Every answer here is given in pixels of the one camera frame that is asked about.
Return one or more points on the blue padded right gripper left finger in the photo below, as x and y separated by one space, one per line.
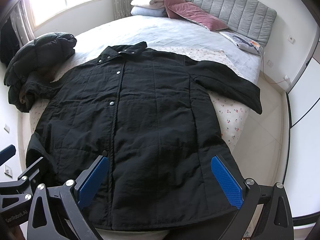
56 212

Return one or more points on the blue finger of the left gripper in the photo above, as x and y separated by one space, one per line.
7 153

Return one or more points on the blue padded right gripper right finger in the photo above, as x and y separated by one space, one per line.
275 220

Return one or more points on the black quilted long coat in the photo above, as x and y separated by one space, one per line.
140 129

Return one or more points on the white wardrobe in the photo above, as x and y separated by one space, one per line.
302 171

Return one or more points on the black puffer jacket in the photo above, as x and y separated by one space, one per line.
34 66

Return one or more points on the white cherry print sheet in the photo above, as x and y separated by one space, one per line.
230 113

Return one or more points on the grey printed pillow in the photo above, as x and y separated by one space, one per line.
244 43

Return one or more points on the grey padded headboard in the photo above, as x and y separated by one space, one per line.
250 18

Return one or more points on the bed with light blue sheet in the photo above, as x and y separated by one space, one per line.
175 35

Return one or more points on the light blue folded blanket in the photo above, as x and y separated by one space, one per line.
148 12

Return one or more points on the white folded blanket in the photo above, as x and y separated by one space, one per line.
148 4

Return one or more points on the white wall socket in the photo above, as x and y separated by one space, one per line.
291 39

